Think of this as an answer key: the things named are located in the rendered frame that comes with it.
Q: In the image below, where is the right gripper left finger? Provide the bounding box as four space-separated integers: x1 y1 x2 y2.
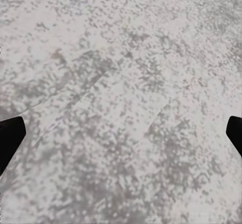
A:
0 116 26 177

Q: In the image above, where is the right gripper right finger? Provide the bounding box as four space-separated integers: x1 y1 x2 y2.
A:
226 116 242 157

